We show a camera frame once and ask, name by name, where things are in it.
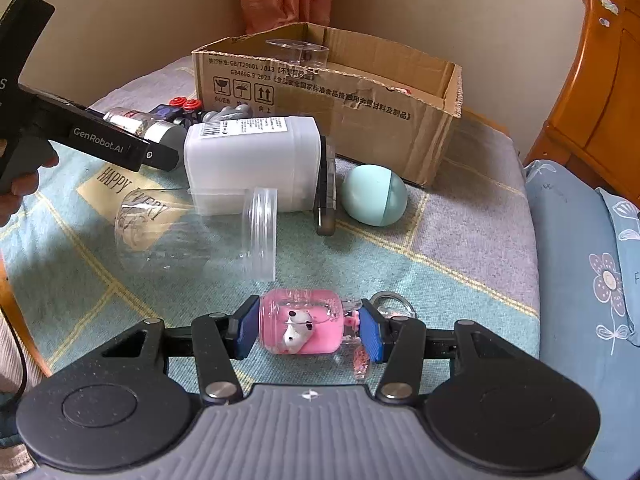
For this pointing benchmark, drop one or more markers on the brown cardboard box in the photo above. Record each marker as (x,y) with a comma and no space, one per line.
(325,95)

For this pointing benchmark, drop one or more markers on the silver cylinder with red label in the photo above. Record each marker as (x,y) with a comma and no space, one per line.
(160,130)

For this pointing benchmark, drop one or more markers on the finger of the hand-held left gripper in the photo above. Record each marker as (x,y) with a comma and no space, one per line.
(95,135)

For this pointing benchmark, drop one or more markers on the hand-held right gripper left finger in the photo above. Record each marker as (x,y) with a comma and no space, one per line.
(246,332)

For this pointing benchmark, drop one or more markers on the black and grey device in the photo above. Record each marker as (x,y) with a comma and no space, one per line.
(326,185)

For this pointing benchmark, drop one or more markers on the person's left hand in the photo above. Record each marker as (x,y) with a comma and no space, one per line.
(27,182)

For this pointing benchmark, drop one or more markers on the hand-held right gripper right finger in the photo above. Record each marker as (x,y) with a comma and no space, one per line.
(372,335)

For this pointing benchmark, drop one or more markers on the clear square plastic container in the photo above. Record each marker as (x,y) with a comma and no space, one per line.
(300,52)

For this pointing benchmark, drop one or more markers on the clear plastic jar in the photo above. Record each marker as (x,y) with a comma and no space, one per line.
(200,232)

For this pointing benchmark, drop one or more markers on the white plastic container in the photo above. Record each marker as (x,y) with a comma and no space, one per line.
(250,160)

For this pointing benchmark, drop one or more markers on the orange wooden headboard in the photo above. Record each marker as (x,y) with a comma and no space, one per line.
(600,100)

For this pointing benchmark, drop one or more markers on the light blue egg-shaped ball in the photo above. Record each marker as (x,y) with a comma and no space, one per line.
(374,195)

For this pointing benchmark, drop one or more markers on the dark toy with red knobs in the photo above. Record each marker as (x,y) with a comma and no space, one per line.
(200,110)

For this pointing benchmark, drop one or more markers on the blue flower-print pillow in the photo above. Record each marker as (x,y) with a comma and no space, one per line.
(615,270)

